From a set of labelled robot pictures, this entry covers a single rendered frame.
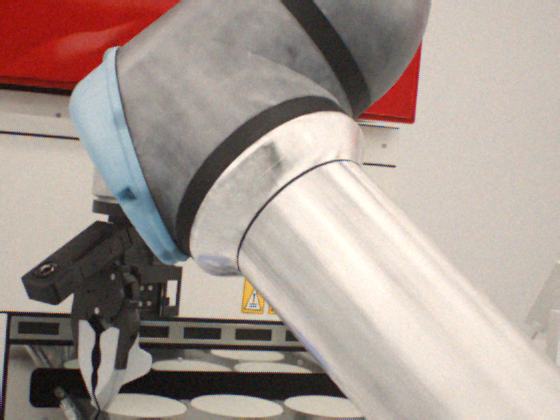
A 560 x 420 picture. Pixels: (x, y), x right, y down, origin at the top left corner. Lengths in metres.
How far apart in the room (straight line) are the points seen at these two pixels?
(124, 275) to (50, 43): 0.27
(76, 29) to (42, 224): 0.22
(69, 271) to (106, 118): 0.49
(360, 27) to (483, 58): 2.54
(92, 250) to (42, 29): 0.25
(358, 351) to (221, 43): 0.18
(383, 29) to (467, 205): 2.52
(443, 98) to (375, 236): 2.54
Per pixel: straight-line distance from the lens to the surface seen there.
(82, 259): 1.08
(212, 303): 1.30
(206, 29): 0.60
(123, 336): 1.10
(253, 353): 1.31
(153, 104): 0.59
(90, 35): 1.20
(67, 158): 1.25
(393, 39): 0.62
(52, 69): 1.20
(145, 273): 1.11
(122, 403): 1.19
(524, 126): 3.20
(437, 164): 3.07
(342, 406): 1.26
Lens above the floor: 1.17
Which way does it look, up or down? 3 degrees down
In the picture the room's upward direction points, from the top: 5 degrees clockwise
